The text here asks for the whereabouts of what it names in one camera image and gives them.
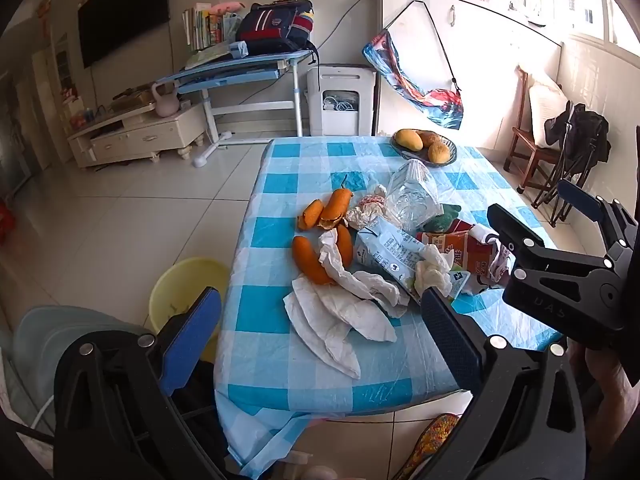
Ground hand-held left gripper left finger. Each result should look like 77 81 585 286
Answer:
52 286 223 480

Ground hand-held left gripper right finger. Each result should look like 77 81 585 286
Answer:
420 287 588 480

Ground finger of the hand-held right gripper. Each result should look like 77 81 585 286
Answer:
557 180 640 263
486 203 621 351

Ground yellow plastic bucket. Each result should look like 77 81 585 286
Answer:
149 257 231 361

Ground orange red snack packet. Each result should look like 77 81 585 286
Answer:
417 220 511 295

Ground long orange fruit peel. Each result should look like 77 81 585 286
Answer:
292 235 336 285

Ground clear plastic bottle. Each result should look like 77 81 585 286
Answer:
385 159 443 233

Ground person's right hand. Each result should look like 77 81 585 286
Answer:
582 346 640 411

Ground black folding chair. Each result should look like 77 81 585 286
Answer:
530 101 612 226

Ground small crumpled white tissue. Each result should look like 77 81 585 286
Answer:
414 244 458 293

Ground brown wooden chair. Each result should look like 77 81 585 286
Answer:
504 67 566 188

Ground blue white checked tablecloth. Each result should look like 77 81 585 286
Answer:
214 136 566 478

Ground white pillow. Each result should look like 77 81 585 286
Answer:
527 72 571 148

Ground colourful woven cushion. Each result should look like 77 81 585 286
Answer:
395 412 461 480

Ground blue white drink carton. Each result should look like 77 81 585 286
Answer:
354 217 471 306

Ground twisted white tissue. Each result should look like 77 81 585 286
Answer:
317 232 411 318

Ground green crumpled wrapper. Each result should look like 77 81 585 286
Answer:
422 203 461 233

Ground large white tissue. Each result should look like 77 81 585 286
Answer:
283 276 398 380

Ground dark fruit plate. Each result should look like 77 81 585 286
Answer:
390 130 458 167

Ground slim orange fruit peel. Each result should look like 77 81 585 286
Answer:
336 224 355 267

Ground light blue chair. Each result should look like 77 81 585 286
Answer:
12 305 156 431

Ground crumpled white red wrapper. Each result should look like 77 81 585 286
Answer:
345 185 388 231

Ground curled orange fruit peel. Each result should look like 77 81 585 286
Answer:
320 175 355 229

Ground small orange fruit peel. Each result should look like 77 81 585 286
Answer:
297 199 326 231

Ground white cabinet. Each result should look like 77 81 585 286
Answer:
375 0 563 151

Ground cream television cabinet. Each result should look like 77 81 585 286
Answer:
67 95 208 168

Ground colourful printed hanging bag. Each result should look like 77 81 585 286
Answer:
362 0 465 131

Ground pink kettlebell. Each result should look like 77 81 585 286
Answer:
151 82 181 117

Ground white air purifier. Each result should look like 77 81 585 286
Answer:
306 63 377 137

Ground blue white study desk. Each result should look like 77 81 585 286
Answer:
155 50 313 168

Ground row of books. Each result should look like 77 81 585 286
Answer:
181 2 241 53

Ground navy red backpack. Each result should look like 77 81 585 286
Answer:
235 0 321 66

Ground black flat television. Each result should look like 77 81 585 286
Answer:
77 0 170 69

